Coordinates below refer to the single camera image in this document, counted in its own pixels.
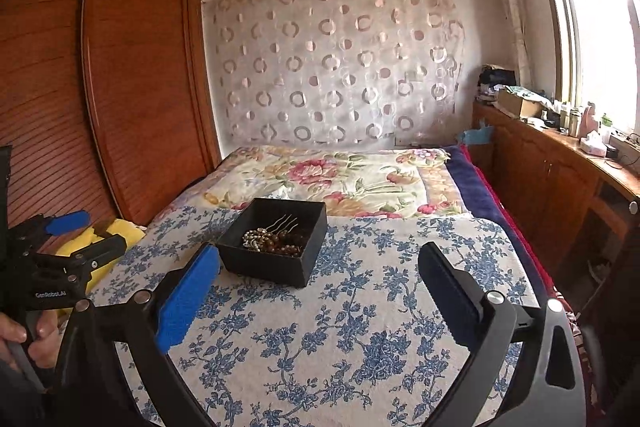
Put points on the person's left hand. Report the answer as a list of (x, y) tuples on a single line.
[(45, 337)]

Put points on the blue floral bedsheet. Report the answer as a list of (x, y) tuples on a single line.
[(350, 357)]

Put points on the pile of dark clothes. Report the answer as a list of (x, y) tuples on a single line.
[(495, 79)]

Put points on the window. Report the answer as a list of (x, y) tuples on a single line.
[(590, 32)]

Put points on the pink floral blanket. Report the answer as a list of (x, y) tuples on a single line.
[(325, 177)]

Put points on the pale window curtain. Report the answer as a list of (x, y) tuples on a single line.
[(510, 7)]

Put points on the sheer circle-patterned curtain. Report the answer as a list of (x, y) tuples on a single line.
[(325, 57)]

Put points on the silver hair fork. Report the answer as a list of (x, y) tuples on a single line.
[(282, 223)]

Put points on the wooden wardrobe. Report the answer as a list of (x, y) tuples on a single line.
[(125, 82)]

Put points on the long wooden cabinet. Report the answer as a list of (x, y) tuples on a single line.
[(540, 167)]

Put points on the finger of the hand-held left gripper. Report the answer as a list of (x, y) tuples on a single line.
[(100, 249), (67, 222)]

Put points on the open cardboard box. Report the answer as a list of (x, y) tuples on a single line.
[(515, 107)]

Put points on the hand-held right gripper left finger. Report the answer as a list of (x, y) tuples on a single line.
[(187, 302)]

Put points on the black cardboard box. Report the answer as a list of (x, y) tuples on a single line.
[(280, 269)]

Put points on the yellow plush toy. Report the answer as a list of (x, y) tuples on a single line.
[(127, 232)]

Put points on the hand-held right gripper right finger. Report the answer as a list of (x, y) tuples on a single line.
[(450, 297)]

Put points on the blue plastic bag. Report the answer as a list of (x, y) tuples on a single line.
[(475, 137)]

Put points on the white tissue box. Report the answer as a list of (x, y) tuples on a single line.
[(594, 144)]

